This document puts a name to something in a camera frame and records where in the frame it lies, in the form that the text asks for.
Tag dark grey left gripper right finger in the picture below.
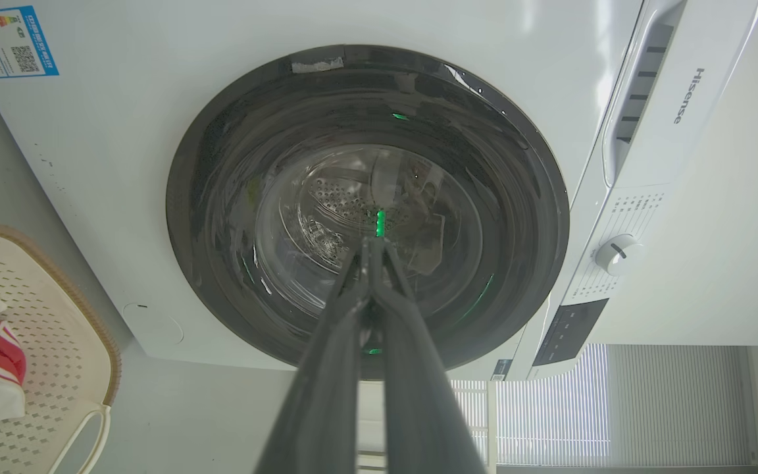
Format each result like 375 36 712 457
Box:
370 238 489 474

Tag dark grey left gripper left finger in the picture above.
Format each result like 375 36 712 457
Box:
254 238 373 474

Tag cream perforated laundry basket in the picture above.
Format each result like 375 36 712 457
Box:
0 222 122 474

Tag white vertical window blinds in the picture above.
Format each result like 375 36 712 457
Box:
450 343 753 468

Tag round dark washing machine door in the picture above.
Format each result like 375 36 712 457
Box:
166 44 570 380

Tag white round control knob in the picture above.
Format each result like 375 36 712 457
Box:
594 234 644 277

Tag white Hisense washing machine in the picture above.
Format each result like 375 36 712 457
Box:
0 0 758 382

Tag blue energy label sticker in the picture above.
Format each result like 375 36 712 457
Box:
0 5 60 80

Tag white detergent drawer handle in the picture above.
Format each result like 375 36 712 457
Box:
601 0 689 188

